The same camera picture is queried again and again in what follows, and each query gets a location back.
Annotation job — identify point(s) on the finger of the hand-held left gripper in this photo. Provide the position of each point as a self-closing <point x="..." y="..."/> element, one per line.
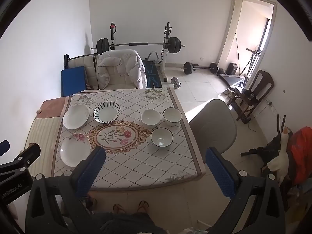
<point x="3" y="148"/>
<point x="29" y="154"/>

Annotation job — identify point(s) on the person's foot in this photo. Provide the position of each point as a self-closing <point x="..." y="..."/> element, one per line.
<point x="143" y="205"/>
<point x="119" y="209"/>

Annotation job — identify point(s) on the pair of light shoes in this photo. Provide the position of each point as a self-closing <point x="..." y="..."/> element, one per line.
<point x="227" y="91"/>

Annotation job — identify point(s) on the black and blue bench pad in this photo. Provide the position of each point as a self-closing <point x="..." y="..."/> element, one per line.
<point x="152" y="74"/>

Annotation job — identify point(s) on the pink floral plate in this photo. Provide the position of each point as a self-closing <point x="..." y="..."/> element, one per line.
<point x="73" y="150"/>

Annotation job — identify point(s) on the table with patterned cloth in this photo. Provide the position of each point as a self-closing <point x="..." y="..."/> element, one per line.
<point x="139" y="160"/>

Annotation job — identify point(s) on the white down jacket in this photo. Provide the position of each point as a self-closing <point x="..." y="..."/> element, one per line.
<point x="132" y="63"/>

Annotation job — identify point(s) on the blue striped plate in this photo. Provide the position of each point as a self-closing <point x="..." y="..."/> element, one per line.
<point x="106" y="112"/>

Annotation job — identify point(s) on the door frame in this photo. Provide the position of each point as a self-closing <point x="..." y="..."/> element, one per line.
<point x="226" y="34"/>

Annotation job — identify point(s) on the chrome dumbbell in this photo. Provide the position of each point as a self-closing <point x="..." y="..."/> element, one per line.
<point x="176" y="82"/>

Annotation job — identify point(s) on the black-rimmed bowl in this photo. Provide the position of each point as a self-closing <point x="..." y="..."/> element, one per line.
<point x="172" y="115"/>
<point x="161" y="137"/>

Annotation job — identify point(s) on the short barbell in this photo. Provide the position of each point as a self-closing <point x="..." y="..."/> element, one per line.
<point x="188" y="67"/>

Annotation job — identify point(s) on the barbell with black plates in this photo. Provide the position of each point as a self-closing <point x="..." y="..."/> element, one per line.
<point x="139" y="44"/>

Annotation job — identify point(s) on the plain white plate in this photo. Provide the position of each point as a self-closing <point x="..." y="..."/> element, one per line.
<point x="75" y="117"/>

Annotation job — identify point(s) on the beige folding lounger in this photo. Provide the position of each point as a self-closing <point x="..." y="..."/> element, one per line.
<point x="89" y="67"/>

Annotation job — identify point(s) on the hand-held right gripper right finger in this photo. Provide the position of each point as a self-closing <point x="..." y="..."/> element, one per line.
<point x="219" y="173"/>

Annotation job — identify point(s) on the black exercise equipment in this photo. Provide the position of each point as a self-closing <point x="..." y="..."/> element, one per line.
<point x="268" y="148"/>

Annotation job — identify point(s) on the person's left foot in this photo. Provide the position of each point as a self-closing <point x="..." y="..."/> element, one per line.
<point x="119" y="209"/>

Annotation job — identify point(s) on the dark wooden chair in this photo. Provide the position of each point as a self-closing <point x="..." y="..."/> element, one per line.
<point x="262" y="85"/>

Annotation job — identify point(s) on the white goose plush toy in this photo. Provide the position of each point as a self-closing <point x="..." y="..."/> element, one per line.
<point x="280" y="160"/>

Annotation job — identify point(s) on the orange bag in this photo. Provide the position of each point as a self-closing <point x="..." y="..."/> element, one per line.
<point x="301" y="151"/>

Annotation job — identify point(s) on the plain white bowl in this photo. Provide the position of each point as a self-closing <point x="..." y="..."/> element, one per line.
<point x="150" y="117"/>

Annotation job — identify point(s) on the beige padded chair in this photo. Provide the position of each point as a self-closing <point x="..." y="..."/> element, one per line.
<point x="118" y="79"/>

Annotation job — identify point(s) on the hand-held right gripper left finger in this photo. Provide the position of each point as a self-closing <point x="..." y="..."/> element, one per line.
<point x="95" y="167"/>

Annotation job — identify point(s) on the person's right foot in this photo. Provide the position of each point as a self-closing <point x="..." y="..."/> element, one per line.
<point x="143" y="205"/>

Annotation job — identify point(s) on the grey upholstered chair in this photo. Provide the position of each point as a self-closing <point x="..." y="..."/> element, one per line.
<point x="214" y="126"/>

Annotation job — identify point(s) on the treadmill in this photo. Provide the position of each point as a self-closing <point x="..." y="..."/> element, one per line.
<point x="231" y="78"/>

